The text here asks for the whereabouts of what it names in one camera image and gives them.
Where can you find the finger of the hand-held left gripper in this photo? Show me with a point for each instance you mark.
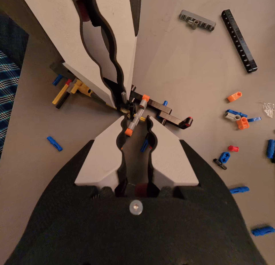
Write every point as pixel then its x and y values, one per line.
pixel 122 22
pixel 53 22

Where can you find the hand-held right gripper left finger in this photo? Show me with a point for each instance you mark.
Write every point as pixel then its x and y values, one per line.
pixel 101 162

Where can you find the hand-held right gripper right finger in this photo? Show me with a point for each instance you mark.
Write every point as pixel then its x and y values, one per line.
pixel 171 162

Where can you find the black yellow lego assembly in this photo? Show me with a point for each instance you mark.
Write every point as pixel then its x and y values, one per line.
pixel 163 109

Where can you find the black lego pin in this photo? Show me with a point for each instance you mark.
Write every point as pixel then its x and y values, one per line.
pixel 221 164

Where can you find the blue lego pin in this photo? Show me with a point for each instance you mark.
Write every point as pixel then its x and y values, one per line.
pixel 271 149
pixel 263 231
pixel 54 143
pixel 238 190
pixel 243 114

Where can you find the short blue lego beam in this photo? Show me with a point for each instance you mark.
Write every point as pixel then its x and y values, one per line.
pixel 224 156

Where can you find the red lego pin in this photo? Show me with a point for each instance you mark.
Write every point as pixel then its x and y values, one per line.
pixel 233 148

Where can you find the grey lego beam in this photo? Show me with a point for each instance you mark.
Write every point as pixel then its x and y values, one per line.
pixel 187 15

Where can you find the grey lego connector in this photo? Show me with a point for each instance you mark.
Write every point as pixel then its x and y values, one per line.
pixel 231 116

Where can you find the orange lego connector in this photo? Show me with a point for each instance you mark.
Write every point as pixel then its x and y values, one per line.
pixel 233 97
pixel 242 123

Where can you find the blue curved lego piece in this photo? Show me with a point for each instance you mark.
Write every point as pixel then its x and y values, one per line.
pixel 254 119

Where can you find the long black lego beam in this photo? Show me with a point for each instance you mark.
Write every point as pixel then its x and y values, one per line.
pixel 238 39

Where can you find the dark navy garment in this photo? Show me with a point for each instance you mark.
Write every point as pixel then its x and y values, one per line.
pixel 12 37

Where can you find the blue plaid shirt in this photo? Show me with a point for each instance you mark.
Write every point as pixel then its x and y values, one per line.
pixel 7 97

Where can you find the clear plastic scrap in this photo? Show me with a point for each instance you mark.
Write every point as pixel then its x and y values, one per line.
pixel 268 109

